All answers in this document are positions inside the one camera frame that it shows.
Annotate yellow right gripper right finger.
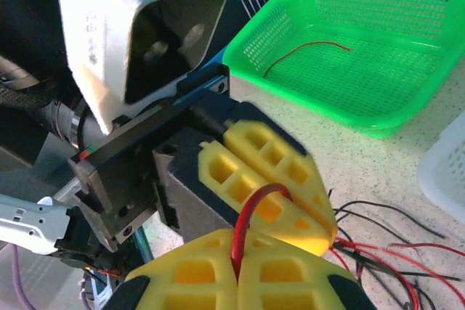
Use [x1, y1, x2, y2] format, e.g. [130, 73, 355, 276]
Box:
[238, 229, 379, 310]

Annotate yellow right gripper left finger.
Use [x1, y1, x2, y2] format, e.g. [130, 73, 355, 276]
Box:
[103, 229, 240, 310]

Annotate red cable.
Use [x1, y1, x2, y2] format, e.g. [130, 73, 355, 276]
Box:
[328, 237, 465, 298]
[388, 241, 465, 257]
[230, 182, 294, 279]

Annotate black cable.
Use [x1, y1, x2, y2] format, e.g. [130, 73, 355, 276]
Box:
[332, 199, 447, 240]
[333, 242, 464, 310]

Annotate green plastic basket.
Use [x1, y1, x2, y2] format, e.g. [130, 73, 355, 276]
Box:
[222, 0, 465, 140]

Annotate white plastic basket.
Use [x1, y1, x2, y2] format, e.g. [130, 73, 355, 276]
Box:
[416, 112, 465, 224]

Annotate thin red wire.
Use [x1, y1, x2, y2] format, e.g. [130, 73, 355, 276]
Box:
[262, 40, 352, 79]

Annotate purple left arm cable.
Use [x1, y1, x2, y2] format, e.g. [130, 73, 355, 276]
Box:
[10, 243, 39, 310]

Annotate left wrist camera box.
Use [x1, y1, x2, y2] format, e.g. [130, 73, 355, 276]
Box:
[57, 0, 233, 136]

